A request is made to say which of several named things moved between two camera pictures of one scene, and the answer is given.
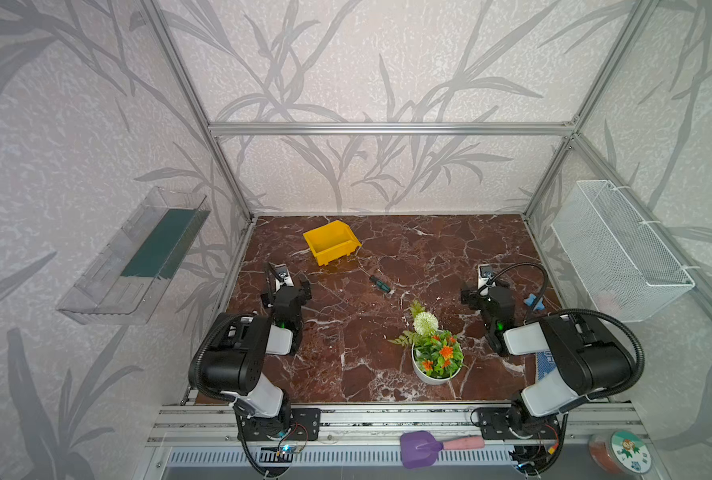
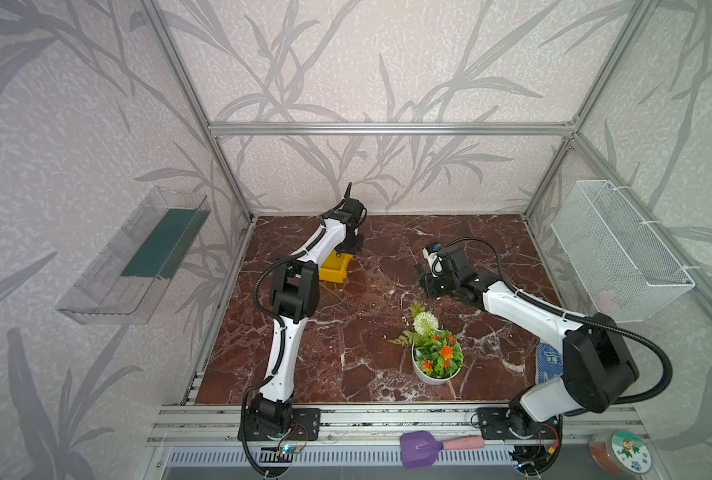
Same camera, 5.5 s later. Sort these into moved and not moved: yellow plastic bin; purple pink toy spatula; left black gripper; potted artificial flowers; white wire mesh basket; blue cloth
Moved: left black gripper; yellow plastic bin
Not moved: purple pink toy spatula; blue cloth; white wire mesh basket; potted artificial flowers
